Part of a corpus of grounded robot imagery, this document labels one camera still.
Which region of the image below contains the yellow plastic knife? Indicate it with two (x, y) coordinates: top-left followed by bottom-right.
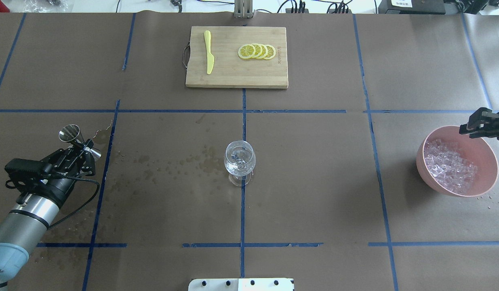
(204, 30), (215, 74)

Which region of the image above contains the aluminium frame post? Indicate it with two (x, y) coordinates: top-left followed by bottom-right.
(234, 0), (255, 19)

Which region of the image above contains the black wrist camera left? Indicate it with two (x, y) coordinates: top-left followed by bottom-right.
(5, 158), (53, 188)

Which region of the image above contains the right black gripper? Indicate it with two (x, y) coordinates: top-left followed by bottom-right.
(459, 107), (499, 140)

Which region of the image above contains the pile of clear ice cubes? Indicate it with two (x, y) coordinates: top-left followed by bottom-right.
(423, 139), (478, 195)

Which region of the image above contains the clear wine glass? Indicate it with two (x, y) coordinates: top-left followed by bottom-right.
(224, 140), (256, 187)

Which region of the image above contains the bamboo cutting board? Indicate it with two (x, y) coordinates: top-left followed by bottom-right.
(186, 26), (289, 89)

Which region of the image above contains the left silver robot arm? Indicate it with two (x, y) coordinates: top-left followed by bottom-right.
(0, 139), (100, 291)

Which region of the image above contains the pink bowl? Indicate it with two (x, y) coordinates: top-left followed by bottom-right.
(416, 125), (499, 197)

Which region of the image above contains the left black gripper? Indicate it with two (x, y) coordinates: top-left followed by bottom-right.
(16, 139), (96, 205)

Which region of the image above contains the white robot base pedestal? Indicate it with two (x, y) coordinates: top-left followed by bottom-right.
(188, 278), (295, 291)

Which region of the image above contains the steel jigger measuring cup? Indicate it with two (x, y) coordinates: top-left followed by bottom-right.
(58, 124), (102, 160)

